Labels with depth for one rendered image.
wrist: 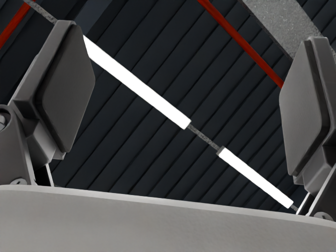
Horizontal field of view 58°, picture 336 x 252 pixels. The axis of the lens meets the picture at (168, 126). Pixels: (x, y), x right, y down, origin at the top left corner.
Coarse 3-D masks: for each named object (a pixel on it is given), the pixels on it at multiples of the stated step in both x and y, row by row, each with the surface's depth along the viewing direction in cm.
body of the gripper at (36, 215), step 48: (0, 192) 6; (48, 192) 6; (96, 192) 7; (0, 240) 6; (48, 240) 6; (96, 240) 6; (144, 240) 6; (192, 240) 6; (240, 240) 6; (288, 240) 6
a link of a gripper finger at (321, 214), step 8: (328, 176) 8; (328, 184) 7; (320, 192) 7; (328, 192) 7; (304, 200) 9; (312, 200) 9; (320, 200) 7; (328, 200) 7; (304, 208) 9; (312, 208) 7; (320, 208) 7; (328, 208) 7; (312, 216) 7; (320, 216) 7; (328, 216) 7
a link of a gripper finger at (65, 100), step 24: (72, 24) 11; (48, 48) 10; (72, 48) 10; (48, 72) 9; (72, 72) 11; (24, 96) 8; (48, 96) 9; (72, 96) 11; (24, 120) 9; (48, 120) 9; (72, 120) 11; (48, 144) 10; (72, 144) 11
